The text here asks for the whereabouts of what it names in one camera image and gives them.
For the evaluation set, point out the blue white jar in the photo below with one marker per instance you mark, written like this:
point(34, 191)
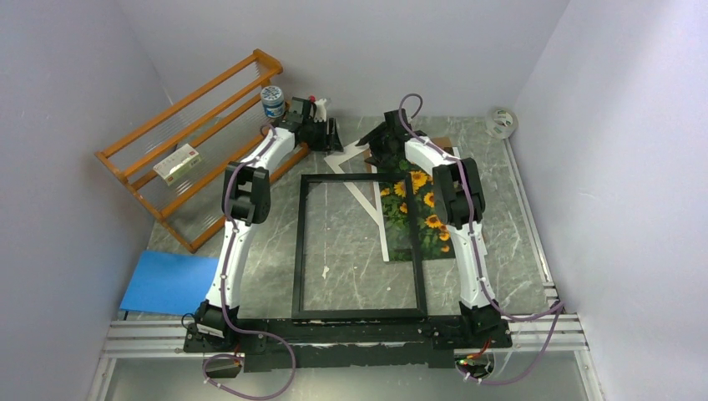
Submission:
point(273, 101)

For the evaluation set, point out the orange wooden rack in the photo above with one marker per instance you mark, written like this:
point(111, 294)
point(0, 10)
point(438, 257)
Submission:
point(221, 121)

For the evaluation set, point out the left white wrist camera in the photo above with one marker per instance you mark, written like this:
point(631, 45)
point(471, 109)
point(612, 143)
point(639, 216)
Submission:
point(319, 108)

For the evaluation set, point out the brown backing board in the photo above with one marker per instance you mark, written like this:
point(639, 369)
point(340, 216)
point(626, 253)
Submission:
point(442, 142)

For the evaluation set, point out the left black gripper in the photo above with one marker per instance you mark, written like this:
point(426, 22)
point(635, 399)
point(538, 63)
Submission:
point(329, 144)

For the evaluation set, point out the clear tape roll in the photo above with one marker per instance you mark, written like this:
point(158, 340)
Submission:
point(500, 123)

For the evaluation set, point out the white mat board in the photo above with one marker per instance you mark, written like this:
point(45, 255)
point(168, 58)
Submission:
point(368, 196)

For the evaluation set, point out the blue paper sheet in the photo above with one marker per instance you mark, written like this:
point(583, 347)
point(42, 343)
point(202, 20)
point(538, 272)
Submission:
point(168, 283)

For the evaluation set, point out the white red small box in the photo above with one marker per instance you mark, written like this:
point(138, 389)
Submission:
point(177, 164)

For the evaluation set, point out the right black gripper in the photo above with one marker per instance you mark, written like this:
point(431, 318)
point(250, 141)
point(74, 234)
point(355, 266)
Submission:
point(381, 130)

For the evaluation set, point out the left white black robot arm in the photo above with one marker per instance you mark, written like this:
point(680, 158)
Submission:
point(247, 203)

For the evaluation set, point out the black picture frame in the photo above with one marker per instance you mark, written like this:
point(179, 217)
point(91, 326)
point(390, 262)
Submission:
point(298, 312)

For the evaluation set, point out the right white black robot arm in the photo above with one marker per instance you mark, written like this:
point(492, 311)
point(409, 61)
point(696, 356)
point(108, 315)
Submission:
point(458, 203)

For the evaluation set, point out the sunflower photo print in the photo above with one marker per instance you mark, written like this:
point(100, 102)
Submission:
point(433, 236)

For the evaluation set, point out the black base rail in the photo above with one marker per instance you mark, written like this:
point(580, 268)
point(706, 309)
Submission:
point(268, 344)

